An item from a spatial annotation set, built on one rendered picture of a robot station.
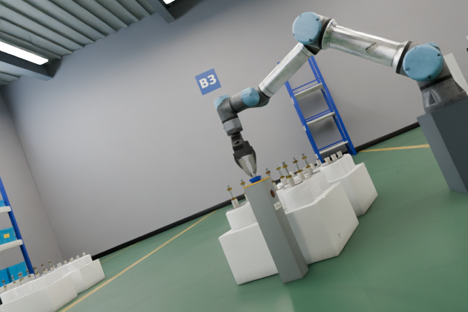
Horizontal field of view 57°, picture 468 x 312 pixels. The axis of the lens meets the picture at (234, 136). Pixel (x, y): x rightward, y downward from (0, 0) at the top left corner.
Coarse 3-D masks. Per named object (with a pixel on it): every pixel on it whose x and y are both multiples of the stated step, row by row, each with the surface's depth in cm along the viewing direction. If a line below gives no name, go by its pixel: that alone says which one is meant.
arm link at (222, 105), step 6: (222, 96) 182; (228, 96) 184; (216, 102) 183; (222, 102) 182; (228, 102) 180; (216, 108) 184; (222, 108) 182; (228, 108) 180; (222, 114) 182; (228, 114) 181; (234, 114) 182; (222, 120) 183
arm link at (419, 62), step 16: (304, 16) 158; (320, 16) 159; (304, 32) 158; (320, 32) 156; (336, 32) 155; (352, 32) 154; (320, 48) 161; (336, 48) 158; (352, 48) 153; (368, 48) 150; (384, 48) 148; (400, 48) 145; (416, 48) 141; (432, 48) 139; (384, 64) 151; (400, 64) 145; (416, 64) 141; (432, 64) 139; (416, 80) 144
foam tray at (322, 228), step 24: (336, 192) 162; (288, 216) 142; (312, 216) 139; (336, 216) 150; (240, 240) 151; (264, 240) 147; (312, 240) 139; (336, 240) 140; (240, 264) 151; (264, 264) 148
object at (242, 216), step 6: (246, 204) 157; (234, 210) 154; (240, 210) 154; (246, 210) 155; (252, 210) 159; (228, 216) 156; (234, 216) 154; (240, 216) 154; (246, 216) 154; (252, 216) 156; (234, 222) 155; (240, 222) 154; (246, 222) 154; (252, 222) 155; (234, 228) 155
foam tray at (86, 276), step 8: (88, 264) 369; (96, 264) 382; (72, 272) 351; (80, 272) 351; (88, 272) 364; (96, 272) 376; (72, 280) 351; (80, 280) 350; (88, 280) 358; (96, 280) 370; (80, 288) 350
